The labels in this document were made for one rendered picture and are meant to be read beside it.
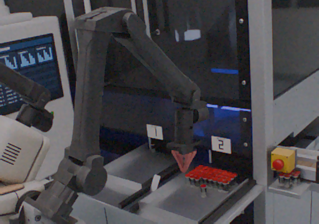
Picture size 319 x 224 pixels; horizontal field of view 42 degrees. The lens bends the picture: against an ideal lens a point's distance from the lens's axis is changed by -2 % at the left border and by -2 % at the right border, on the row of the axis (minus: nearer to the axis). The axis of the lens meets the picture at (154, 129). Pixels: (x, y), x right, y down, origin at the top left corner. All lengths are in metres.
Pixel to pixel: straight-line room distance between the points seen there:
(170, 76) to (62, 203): 0.46
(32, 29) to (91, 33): 1.04
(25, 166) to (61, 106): 1.02
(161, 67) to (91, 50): 0.26
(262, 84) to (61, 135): 1.04
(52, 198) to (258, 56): 0.86
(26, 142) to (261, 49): 0.84
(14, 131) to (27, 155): 0.07
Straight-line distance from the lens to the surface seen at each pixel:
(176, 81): 1.21
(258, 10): 1.48
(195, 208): 1.54
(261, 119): 1.56
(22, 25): 1.96
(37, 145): 1.10
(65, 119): 2.11
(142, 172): 1.84
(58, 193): 1.01
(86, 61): 0.97
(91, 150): 1.01
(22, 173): 1.10
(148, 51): 1.10
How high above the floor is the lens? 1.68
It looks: 20 degrees down
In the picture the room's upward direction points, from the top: 6 degrees counter-clockwise
